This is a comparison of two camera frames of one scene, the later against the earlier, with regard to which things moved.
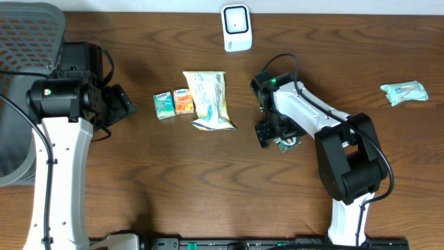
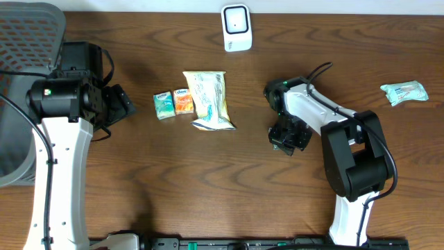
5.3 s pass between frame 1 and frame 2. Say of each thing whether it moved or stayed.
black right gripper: moved
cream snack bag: stayed
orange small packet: stayed
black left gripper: stayed
